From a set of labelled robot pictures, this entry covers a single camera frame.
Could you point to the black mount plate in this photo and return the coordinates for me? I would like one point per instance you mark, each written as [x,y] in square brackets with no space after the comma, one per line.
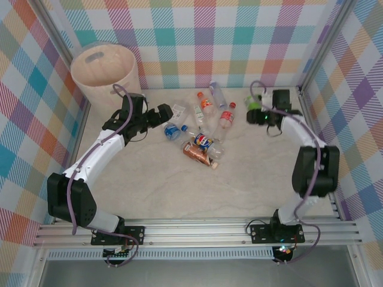
[136,234]
[260,233]

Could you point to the left control board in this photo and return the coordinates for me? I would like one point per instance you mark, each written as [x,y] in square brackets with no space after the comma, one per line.
[116,254]

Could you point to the clear bottle green label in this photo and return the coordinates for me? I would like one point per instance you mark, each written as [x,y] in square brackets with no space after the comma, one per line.
[198,112]

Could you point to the clear bottle white label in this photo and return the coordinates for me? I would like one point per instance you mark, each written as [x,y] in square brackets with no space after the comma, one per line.
[178,110]

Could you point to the red label cola bottle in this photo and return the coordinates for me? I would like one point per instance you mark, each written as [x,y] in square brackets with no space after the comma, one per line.
[226,117]

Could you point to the right aluminium frame post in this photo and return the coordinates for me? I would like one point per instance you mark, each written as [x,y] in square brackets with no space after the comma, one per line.
[333,30]

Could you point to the right aluminium floor rail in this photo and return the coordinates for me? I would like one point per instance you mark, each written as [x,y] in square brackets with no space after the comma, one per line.
[305,101]

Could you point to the left black mount plate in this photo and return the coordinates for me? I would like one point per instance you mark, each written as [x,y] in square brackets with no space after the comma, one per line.
[136,234]

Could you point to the right control board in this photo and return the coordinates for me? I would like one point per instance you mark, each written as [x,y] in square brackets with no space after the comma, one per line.
[284,250]

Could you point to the right black mount plate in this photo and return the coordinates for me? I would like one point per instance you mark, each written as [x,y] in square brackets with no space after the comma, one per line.
[260,233]

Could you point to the clear bottle purple cap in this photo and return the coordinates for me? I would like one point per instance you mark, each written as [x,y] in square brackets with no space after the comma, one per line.
[218,95]

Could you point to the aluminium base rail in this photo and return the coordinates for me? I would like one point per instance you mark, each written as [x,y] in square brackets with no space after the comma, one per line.
[194,230]

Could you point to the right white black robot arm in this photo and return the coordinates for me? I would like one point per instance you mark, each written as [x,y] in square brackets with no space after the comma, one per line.
[299,131]

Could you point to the blue label water bottle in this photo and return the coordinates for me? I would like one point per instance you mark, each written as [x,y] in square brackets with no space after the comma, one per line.
[171,130]

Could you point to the Pepsi label plastic bottle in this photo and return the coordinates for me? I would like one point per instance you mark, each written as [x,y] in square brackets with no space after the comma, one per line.
[203,142]

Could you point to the brown label drink bottle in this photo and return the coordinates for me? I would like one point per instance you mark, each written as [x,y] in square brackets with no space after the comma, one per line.
[194,152]

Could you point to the clear bottle blue cap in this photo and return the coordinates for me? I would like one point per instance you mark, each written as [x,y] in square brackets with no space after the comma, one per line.
[184,128]

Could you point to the control board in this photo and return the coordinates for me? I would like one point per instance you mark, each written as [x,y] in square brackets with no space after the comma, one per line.
[116,254]
[284,250]

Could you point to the orange soda bottle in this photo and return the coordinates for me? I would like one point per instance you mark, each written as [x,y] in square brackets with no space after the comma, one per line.
[206,103]

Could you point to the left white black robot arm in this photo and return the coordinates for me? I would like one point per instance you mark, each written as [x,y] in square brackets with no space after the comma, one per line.
[98,152]

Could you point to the green label plastic bottle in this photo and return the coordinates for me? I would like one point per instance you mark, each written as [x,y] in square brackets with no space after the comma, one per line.
[253,104]

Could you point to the beige plastic bin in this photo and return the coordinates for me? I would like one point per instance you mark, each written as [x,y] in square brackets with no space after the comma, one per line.
[101,68]

